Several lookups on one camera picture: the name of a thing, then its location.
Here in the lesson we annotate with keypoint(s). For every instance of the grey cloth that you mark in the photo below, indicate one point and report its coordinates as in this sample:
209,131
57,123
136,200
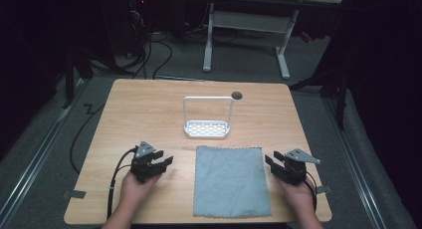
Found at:
230,182

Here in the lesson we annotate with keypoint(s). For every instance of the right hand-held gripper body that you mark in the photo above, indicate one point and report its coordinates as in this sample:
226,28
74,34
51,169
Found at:
293,169

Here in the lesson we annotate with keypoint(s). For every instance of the black metal stand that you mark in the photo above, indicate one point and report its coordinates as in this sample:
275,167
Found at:
69,83
341,103

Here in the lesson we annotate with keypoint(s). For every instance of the metal floor rail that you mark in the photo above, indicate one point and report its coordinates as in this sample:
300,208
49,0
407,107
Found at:
36,152
356,169

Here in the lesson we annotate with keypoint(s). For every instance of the person's right hand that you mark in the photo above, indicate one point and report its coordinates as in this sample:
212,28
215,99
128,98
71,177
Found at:
297,193

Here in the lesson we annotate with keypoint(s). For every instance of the dark round table grommet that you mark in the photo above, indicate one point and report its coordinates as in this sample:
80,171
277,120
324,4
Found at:
237,95

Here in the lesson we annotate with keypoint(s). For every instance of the grey tape piece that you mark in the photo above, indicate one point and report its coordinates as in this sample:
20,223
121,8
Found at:
74,193
323,189

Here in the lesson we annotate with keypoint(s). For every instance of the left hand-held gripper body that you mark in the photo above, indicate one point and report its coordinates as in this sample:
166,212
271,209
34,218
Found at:
143,166

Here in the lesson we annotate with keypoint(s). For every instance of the white-legged desk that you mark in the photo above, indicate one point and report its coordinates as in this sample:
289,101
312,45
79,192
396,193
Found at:
249,21

